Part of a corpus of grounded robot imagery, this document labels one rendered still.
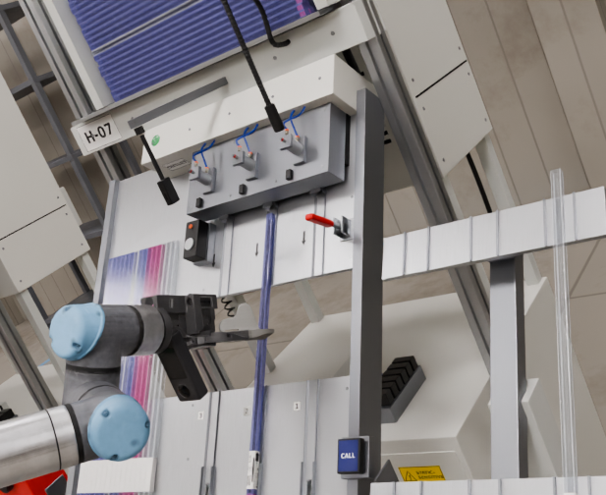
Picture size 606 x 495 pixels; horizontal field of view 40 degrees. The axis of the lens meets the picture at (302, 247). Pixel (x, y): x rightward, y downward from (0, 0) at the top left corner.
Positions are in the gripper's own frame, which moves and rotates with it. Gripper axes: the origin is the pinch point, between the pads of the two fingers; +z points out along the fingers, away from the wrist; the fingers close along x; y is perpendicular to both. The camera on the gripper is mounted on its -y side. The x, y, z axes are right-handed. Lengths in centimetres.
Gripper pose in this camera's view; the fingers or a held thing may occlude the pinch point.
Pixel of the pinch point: (241, 341)
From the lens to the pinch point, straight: 139.5
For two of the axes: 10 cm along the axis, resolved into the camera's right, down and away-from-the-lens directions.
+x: -7.8, 1.9, 5.9
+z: 6.1, 0.7, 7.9
